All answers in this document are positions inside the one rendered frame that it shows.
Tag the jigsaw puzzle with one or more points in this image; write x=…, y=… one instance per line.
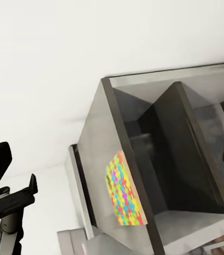
x=123, y=193

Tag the toy box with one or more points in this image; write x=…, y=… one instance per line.
x=70, y=241

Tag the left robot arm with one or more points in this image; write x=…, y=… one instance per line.
x=11, y=214

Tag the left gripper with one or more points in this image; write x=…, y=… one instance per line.
x=11, y=207

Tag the desk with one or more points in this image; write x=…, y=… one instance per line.
x=170, y=126

